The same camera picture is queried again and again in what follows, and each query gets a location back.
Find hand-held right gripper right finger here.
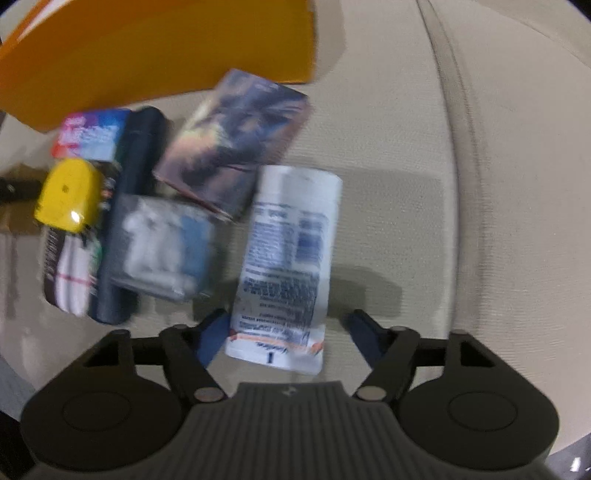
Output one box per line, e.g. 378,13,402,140
346,308,502,402

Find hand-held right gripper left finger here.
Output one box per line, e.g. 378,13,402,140
83,308,230,403

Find clear plastic box white contents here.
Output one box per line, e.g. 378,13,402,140
111,194,220,303

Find white labelled plastic bottle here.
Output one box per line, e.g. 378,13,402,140
225,165,343,376

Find black white plaid case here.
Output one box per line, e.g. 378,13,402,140
43,161,116,318

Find dark illustrated book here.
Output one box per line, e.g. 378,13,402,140
152,69,312,223

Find yellow rounded plastic object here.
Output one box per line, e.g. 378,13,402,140
34,158,103,233

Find orange cardboard box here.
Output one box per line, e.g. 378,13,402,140
0,0,319,133

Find dark shampoo bottle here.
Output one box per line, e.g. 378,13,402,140
95,106,169,325

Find pink blue small box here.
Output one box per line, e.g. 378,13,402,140
50,108,132,162

